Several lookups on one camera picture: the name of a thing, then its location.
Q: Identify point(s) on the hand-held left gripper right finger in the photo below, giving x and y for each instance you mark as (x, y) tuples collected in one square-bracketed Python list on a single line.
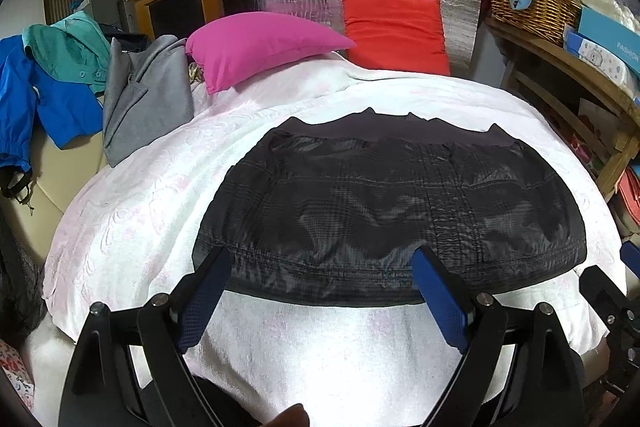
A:
[(442, 302)]

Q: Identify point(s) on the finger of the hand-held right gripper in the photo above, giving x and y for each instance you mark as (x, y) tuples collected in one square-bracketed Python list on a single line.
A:
[(602, 289), (631, 253)]

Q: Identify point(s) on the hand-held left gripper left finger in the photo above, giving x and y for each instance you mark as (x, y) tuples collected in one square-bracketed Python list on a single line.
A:
[(205, 302)]

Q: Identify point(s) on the black puffer jacket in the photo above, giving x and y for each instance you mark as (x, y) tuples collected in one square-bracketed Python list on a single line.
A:
[(375, 207)]

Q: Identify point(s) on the pink bag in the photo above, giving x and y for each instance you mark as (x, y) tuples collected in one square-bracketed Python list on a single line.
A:
[(629, 197)]

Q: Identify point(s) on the white blanket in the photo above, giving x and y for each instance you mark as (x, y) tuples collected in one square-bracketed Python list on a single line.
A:
[(150, 217)]

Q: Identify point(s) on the floral printed box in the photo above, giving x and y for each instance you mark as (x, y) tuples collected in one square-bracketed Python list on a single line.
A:
[(595, 132)]

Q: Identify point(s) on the dark cloth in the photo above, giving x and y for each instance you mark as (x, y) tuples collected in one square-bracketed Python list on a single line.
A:
[(20, 292)]

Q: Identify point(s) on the beige cushioned seat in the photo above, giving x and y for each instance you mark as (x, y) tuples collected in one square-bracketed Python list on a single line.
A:
[(55, 187)]

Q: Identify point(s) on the white patterned box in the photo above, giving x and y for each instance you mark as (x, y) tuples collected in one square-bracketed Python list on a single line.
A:
[(600, 62)]

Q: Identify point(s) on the floral printed cloth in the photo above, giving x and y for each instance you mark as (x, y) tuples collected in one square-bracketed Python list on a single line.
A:
[(15, 377)]

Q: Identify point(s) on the wooden shelf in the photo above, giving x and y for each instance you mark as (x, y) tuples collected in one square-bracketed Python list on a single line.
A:
[(560, 57)]

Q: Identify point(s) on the blue cardboard box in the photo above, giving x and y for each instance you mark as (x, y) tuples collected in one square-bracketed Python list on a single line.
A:
[(615, 42)]

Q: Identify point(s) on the grey coat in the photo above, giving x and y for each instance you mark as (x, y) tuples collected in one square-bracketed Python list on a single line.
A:
[(145, 97)]

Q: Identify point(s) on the white fluffy cloth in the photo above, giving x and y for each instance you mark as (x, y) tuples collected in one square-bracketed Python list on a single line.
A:
[(617, 9)]

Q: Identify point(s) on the blue jacket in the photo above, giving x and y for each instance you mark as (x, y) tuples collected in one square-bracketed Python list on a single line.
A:
[(60, 102)]

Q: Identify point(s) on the pink pillow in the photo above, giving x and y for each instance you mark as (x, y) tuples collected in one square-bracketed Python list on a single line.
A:
[(260, 44)]

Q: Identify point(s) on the wicker basket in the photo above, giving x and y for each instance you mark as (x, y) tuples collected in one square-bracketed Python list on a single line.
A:
[(535, 7)]

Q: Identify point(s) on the red pillow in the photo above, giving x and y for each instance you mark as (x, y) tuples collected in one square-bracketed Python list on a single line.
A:
[(395, 27)]

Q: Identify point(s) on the teal shirt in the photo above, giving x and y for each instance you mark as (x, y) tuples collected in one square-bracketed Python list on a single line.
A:
[(70, 47)]

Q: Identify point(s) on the grey box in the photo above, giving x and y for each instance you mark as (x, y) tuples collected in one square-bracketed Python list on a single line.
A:
[(107, 9)]

